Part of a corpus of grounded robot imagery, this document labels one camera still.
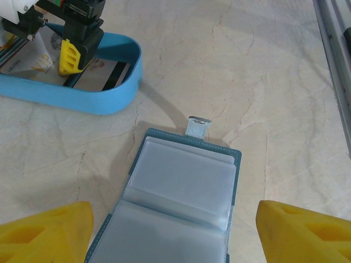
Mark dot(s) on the long aluminium base rail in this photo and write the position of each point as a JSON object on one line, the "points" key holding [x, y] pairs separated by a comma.
{"points": [[333, 54]]}

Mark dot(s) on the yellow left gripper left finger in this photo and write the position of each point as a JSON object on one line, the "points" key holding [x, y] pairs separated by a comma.
{"points": [[41, 235]]}

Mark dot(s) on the stack of colourful cards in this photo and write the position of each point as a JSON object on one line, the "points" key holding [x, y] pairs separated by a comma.
{"points": [[11, 45]]}

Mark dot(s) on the silver VIP card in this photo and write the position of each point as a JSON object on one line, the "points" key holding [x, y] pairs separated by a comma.
{"points": [[27, 60]]}

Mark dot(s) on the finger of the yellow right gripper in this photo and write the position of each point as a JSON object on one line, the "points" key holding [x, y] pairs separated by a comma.
{"points": [[90, 46], [22, 27]]}

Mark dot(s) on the card with black stripe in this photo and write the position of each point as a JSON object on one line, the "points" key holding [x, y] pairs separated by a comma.
{"points": [[93, 74]]}

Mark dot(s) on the blue leather card holder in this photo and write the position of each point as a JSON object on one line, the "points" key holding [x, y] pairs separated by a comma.
{"points": [[178, 170]]}

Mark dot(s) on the blue oval tray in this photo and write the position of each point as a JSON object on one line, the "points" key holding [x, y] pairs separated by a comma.
{"points": [[82, 101]]}

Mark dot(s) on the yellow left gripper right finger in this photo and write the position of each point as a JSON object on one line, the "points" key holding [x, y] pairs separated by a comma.
{"points": [[301, 238]]}

